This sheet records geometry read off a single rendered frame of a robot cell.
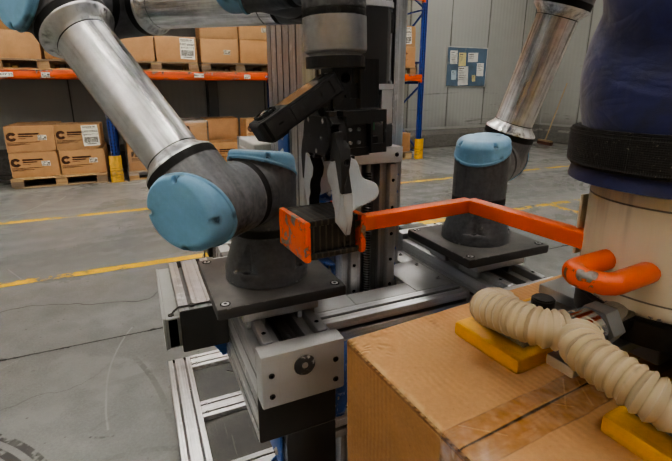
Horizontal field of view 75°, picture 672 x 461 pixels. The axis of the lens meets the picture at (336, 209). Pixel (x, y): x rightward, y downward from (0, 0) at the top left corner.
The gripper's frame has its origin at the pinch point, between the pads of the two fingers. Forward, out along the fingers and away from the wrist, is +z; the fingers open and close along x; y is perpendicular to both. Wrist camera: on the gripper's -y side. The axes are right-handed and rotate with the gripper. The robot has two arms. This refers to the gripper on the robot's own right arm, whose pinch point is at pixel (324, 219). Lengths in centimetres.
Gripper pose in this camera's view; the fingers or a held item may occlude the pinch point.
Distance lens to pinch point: 57.0
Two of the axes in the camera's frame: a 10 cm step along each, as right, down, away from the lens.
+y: 8.8, -1.5, 4.5
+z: 0.3, 9.6, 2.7
